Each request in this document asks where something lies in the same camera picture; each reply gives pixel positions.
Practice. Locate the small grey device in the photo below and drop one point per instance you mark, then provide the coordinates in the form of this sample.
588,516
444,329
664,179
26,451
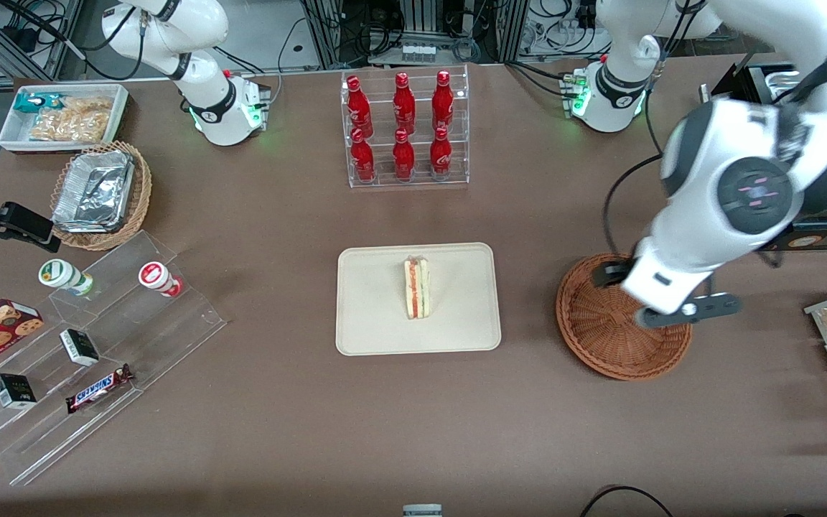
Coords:
422,511

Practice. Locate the green yogurt bottle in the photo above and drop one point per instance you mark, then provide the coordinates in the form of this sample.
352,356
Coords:
54,273

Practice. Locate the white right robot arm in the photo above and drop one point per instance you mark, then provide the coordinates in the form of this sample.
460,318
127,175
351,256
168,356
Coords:
205,79

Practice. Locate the brown wicker basket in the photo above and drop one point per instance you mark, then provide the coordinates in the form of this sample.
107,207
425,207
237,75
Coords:
600,337

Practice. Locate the red strawberry yogurt bottle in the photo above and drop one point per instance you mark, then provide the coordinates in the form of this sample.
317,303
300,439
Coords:
153,275

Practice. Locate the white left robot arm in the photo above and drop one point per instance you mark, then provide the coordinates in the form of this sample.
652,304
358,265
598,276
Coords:
744,187

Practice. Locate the red drink bottle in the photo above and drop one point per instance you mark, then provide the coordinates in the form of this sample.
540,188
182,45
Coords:
362,159
358,108
441,156
403,158
443,100
404,104

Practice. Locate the teal snack packet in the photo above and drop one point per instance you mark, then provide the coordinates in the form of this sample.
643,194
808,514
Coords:
34,102

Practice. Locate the clear bag of crackers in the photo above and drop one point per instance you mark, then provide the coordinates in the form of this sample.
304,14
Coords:
69,128
90,105

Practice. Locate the white power strip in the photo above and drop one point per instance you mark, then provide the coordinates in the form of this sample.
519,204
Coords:
418,52

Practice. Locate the light wicker basket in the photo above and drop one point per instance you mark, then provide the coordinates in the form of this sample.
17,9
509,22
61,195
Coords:
143,187

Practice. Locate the Snickers chocolate bar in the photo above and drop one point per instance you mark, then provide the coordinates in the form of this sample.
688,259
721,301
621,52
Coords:
97,388

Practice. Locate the clear acrylic bottle rack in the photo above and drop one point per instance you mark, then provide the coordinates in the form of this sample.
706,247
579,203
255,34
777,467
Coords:
385,165

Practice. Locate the small black carton box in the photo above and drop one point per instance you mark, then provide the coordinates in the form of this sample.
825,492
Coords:
15,391
80,347

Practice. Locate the beige rectangular serving tray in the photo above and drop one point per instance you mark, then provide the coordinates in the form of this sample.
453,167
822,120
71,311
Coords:
370,309

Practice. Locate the stack of foil containers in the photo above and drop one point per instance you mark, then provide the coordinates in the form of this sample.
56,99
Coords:
94,190

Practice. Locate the triangle sandwich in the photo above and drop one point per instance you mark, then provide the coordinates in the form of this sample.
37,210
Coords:
417,291

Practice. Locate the white rectangular snack bin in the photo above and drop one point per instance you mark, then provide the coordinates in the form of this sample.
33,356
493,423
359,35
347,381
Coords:
11,136

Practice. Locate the clear acrylic stepped shelf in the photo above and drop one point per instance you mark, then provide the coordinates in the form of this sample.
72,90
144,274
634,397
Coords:
169,337

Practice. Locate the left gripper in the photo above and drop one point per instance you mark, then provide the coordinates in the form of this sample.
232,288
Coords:
609,273

